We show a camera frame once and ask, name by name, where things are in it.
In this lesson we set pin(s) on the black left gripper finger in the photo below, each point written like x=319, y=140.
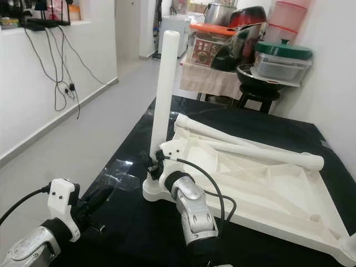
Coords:
x=100, y=198

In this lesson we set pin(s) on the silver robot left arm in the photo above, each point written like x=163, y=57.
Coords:
x=33, y=250

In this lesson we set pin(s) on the white plastic children table top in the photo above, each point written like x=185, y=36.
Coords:
x=283, y=194

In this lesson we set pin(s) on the crumpled clear plastic film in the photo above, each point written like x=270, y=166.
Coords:
x=117, y=172

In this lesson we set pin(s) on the black tablecloth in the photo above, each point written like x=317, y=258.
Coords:
x=122, y=239

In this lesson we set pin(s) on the beige cloth covered table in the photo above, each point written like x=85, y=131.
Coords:
x=211, y=82

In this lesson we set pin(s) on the black round stool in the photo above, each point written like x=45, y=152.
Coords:
x=258, y=97

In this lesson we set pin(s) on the black wok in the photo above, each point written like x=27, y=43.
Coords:
x=250, y=82

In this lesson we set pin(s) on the storage box with orange lid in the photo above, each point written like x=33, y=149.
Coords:
x=203, y=50

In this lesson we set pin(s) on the white appliance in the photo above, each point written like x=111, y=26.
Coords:
x=182, y=36

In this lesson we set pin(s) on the glossy black bag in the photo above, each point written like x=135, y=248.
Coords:
x=233, y=53

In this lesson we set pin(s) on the clear plastic storage container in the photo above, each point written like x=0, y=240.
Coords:
x=282, y=69

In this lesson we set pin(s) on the silver cooking pot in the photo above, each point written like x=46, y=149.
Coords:
x=219, y=14

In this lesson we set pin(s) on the green pot lid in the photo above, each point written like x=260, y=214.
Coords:
x=283, y=50

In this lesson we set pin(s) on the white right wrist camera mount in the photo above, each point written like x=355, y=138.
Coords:
x=172, y=151

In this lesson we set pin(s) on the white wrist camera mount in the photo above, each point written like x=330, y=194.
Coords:
x=63, y=197
x=172, y=151

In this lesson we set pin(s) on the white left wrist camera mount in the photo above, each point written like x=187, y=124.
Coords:
x=63, y=197

